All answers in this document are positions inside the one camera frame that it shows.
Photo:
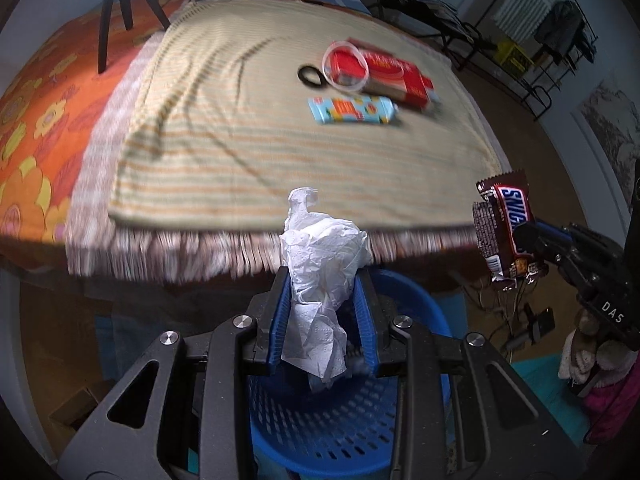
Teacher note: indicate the pink garment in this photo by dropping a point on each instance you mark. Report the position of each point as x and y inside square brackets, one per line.
[615, 400]

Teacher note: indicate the yellow striped blanket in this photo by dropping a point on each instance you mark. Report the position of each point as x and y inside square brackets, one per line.
[250, 135]

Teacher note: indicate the white radiator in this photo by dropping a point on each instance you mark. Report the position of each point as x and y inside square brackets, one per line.
[525, 0]

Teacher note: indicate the blue plastic basket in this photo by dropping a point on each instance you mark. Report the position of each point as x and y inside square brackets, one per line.
[325, 425]

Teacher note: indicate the white tissue paper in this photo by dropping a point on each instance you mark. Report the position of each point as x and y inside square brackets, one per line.
[320, 260]

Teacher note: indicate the brown chocolate bar wrapper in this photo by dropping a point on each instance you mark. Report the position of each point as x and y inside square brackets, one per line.
[505, 230]

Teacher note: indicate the light blue snack packet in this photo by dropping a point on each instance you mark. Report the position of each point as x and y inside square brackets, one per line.
[350, 110]

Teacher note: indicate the yellow plastic crate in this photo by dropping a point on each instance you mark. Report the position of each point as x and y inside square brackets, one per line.
[515, 57]

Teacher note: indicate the fringed checkered blanket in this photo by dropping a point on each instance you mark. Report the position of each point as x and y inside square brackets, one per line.
[100, 185]

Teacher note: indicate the black metal clothes rack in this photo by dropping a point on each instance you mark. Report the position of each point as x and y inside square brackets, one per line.
[542, 101]

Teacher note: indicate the teal cloth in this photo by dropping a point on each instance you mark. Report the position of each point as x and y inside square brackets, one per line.
[545, 400]

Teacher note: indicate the black power adapter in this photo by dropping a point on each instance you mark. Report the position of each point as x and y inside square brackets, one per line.
[540, 325]

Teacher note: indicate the wall poster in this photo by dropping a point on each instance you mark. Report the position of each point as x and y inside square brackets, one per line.
[615, 130]

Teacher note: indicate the dark hanging garment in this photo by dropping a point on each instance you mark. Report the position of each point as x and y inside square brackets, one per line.
[565, 25]

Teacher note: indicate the orange floral bed sheet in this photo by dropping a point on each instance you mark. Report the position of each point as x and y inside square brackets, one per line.
[35, 135]

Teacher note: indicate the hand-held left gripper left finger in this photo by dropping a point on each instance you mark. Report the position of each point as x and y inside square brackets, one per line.
[281, 320]

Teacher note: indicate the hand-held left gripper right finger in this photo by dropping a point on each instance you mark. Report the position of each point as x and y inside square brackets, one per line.
[366, 320]

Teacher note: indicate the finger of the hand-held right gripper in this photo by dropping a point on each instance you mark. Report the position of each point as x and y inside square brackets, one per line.
[542, 242]

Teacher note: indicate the red cardboard box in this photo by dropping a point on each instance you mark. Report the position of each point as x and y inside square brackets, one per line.
[405, 80]

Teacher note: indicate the black tripod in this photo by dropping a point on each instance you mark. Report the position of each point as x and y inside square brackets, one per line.
[103, 25]

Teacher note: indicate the clear plastic cup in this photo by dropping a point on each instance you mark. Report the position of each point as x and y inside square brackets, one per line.
[350, 67]

